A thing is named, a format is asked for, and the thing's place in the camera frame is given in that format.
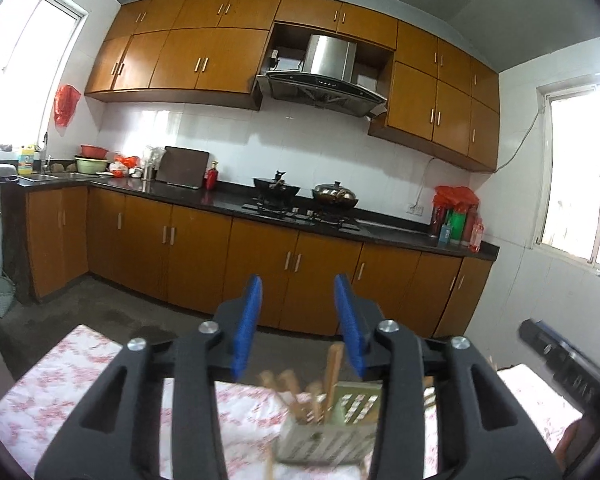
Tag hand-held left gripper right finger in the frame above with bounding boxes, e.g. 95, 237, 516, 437
333, 273, 564, 480

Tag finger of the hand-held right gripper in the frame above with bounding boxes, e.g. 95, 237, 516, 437
517, 318, 582, 362

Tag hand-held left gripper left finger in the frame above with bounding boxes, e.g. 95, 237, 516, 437
34, 275, 263, 480

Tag wooden chopstick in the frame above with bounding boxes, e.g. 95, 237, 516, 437
327, 343, 345, 412
279, 369, 304, 412
259, 370, 282, 397
304, 382, 327, 424

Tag green perforated utensil holder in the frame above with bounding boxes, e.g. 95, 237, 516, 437
273, 379, 384, 466

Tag person's right hand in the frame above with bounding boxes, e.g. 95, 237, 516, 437
553, 417, 599, 469

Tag black gas stove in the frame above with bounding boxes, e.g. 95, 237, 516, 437
240, 198, 371, 234

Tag green bottle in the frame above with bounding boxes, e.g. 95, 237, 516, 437
449, 209, 469, 246

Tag black kitchen countertop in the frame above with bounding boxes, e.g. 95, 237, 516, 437
0, 172, 501, 261

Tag dark pot with lid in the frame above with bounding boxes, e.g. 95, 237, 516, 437
310, 181, 361, 210

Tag dark bottle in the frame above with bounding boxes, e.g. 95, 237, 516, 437
429, 202, 449, 239

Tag wooden lower cabinets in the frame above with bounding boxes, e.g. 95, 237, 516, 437
25, 182, 496, 341

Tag wooden cabinets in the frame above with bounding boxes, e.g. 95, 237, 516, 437
83, 0, 501, 174
25, 182, 496, 341

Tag black wok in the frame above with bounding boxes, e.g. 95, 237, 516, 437
252, 169, 302, 199

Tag red plastic bag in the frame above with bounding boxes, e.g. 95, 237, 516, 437
53, 83, 83, 129
433, 184, 480, 207

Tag barred window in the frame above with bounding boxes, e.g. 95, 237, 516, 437
532, 77, 600, 274

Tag dark cutting board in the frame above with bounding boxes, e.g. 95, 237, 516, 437
154, 145, 211, 190

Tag pink floral tablecloth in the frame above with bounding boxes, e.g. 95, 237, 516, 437
0, 323, 589, 480

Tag red white bag pile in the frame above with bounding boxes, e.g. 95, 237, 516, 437
108, 154, 144, 179

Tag green basin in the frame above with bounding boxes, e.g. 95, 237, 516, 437
73, 155, 110, 175

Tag steel faucet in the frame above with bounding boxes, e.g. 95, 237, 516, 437
41, 132, 56, 174

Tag wooden upper cabinets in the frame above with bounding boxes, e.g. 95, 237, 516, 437
83, 0, 501, 174

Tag steel range hood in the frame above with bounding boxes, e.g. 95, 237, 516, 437
255, 33, 389, 119

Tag yellow detergent bottle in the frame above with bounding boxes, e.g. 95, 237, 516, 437
17, 144, 35, 176

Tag large sliding window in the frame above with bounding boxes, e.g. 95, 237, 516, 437
0, 0, 89, 149

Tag white wall cable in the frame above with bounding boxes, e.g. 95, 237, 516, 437
417, 109, 547, 206

